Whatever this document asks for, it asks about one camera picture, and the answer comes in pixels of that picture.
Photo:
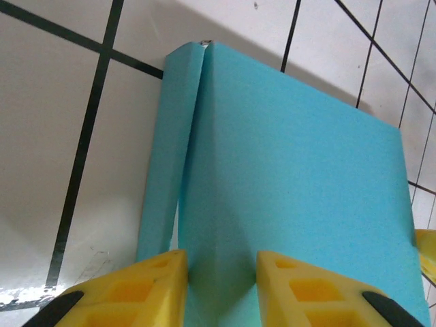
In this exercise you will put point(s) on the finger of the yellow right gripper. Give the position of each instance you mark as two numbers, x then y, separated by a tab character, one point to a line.
427	252

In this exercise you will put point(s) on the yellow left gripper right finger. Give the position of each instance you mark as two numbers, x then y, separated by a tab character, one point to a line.
306	296

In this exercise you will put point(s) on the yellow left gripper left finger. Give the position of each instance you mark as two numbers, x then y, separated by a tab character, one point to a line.
136	296

